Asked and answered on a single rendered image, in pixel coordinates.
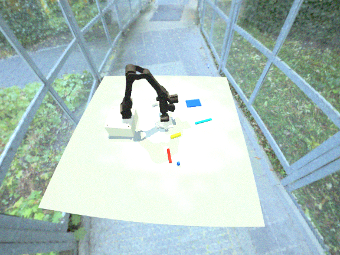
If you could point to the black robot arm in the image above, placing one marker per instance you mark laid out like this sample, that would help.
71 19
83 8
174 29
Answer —
163 95

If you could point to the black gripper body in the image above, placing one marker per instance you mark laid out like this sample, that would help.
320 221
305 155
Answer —
164 117

